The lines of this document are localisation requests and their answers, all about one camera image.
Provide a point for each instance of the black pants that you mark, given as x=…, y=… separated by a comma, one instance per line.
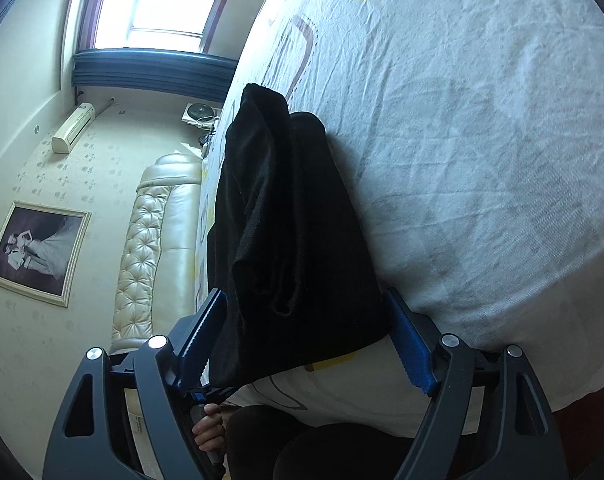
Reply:
x=282, y=235

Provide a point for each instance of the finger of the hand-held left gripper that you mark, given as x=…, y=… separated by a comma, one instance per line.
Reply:
x=216, y=391

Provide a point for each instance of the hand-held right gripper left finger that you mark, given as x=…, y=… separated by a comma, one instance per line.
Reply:
x=201, y=340

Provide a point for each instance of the person's dark trouser leg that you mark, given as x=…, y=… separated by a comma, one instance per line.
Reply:
x=322, y=450

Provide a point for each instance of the patterned white bedsheet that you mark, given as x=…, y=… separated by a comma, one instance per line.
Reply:
x=482, y=160

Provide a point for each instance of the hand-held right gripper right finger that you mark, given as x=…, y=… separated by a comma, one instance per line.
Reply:
x=409, y=345

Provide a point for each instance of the person's left hand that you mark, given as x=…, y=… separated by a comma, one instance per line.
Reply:
x=209, y=427

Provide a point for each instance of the window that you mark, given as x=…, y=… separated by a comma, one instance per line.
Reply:
x=171, y=5

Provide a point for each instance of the blue curtain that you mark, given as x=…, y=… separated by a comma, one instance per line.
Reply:
x=151, y=70

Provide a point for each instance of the white wall air conditioner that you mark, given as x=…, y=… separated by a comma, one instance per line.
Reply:
x=72, y=127

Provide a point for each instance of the cream tufted leather headboard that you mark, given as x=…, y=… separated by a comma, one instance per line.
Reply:
x=151, y=240

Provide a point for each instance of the white desk fan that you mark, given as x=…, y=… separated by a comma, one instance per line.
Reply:
x=201, y=112

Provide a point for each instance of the framed wall picture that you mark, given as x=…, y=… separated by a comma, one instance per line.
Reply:
x=36, y=255

